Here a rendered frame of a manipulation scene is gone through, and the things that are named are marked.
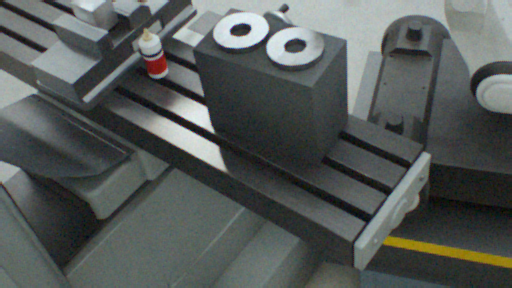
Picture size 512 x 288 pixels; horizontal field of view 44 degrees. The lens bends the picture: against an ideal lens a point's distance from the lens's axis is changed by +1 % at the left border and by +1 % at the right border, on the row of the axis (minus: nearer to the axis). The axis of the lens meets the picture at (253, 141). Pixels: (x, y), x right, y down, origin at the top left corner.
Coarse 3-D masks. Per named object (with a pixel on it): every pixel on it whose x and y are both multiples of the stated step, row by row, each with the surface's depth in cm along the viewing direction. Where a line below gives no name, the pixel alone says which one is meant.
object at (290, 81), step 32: (224, 32) 103; (256, 32) 102; (288, 32) 101; (224, 64) 101; (256, 64) 99; (288, 64) 96; (320, 64) 97; (224, 96) 107; (256, 96) 103; (288, 96) 98; (320, 96) 98; (224, 128) 115; (256, 128) 109; (288, 128) 104; (320, 128) 102; (320, 160) 107
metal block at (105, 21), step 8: (80, 0) 123; (88, 0) 123; (96, 0) 123; (104, 0) 122; (72, 8) 124; (80, 8) 122; (88, 8) 121; (96, 8) 121; (104, 8) 123; (112, 8) 125; (80, 16) 124; (88, 16) 123; (96, 16) 122; (104, 16) 124; (112, 16) 125; (96, 24) 123; (104, 24) 124; (112, 24) 126
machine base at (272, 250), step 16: (272, 224) 190; (256, 240) 187; (272, 240) 186; (288, 240) 185; (240, 256) 184; (256, 256) 183; (272, 256) 182; (288, 256) 183; (304, 256) 188; (320, 256) 196; (224, 272) 181; (240, 272) 180; (256, 272) 180; (272, 272) 179; (288, 272) 184; (304, 272) 190
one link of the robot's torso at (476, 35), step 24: (456, 0) 131; (480, 0) 130; (504, 0) 142; (456, 24) 139; (480, 24) 137; (504, 24) 139; (480, 48) 144; (504, 48) 142; (480, 72) 148; (504, 72) 144
